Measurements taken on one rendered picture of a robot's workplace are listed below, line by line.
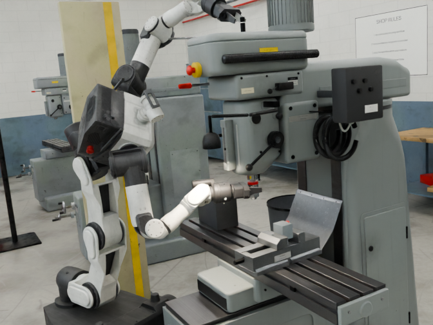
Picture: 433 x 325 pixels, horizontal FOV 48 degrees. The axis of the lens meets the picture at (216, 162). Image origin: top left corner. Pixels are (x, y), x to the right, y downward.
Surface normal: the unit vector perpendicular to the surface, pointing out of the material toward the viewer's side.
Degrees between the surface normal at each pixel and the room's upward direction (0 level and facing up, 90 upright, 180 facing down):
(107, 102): 58
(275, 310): 90
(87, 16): 90
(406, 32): 90
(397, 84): 90
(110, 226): 81
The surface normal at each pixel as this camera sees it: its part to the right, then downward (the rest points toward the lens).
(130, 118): 0.61, -0.47
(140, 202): 0.36, -0.14
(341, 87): -0.87, 0.15
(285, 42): 0.49, 0.11
